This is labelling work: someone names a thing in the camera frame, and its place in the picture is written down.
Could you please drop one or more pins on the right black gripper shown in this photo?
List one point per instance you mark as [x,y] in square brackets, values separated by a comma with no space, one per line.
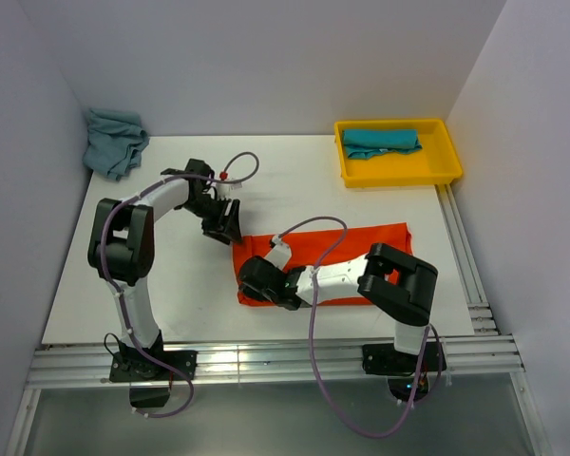
[253,292]

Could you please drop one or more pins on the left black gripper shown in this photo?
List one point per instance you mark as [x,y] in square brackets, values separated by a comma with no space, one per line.
[218,229]

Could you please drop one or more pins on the orange t shirt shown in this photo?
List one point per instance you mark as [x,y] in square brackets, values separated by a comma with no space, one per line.
[308,246]

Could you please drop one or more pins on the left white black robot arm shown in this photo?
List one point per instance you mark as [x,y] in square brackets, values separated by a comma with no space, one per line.
[122,250]

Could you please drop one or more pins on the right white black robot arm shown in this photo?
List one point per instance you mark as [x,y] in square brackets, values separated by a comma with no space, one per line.
[400,285]

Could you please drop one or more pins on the grey-blue crumpled t shirt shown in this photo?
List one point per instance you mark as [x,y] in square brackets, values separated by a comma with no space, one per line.
[115,142]

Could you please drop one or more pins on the teal rolled t shirt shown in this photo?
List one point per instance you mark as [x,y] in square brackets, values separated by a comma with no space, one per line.
[364,144]

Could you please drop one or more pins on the yellow plastic tray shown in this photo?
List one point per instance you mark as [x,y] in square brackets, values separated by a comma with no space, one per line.
[437,163]

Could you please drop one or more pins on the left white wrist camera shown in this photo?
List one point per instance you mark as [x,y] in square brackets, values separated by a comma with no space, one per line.
[230,188]

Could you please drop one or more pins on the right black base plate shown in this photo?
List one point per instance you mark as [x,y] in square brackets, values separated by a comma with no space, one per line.
[384,360]

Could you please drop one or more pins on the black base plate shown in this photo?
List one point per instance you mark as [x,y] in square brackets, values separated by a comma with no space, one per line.
[384,360]
[138,369]

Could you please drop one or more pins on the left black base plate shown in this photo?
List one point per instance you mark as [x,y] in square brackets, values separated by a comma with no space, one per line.
[138,369]

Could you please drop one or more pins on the aluminium right side rail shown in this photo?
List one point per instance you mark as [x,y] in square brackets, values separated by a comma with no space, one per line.
[476,300]

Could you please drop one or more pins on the aluminium front rail frame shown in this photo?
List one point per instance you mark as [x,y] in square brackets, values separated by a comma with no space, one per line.
[87,366]

